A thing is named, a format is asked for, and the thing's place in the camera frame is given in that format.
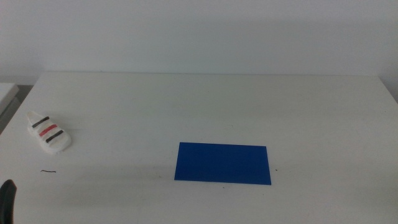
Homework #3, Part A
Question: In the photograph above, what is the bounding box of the white sandal with coloured straps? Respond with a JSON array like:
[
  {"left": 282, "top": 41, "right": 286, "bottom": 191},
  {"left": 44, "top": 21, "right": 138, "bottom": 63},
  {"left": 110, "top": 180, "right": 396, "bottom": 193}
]
[{"left": 26, "top": 111, "right": 72, "bottom": 156}]

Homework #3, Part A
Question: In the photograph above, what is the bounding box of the blue rectangular mat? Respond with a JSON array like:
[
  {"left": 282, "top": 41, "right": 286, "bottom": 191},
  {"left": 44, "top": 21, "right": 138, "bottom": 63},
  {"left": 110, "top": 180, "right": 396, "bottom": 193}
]
[{"left": 174, "top": 142, "right": 272, "bottom": 186}]

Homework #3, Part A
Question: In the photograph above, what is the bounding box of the white side table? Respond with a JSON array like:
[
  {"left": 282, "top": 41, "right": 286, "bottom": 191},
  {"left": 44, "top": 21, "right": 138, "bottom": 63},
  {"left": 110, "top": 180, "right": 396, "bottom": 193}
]
[{"left": 0, "top": 82, "right": 20, "bottom": 116}]

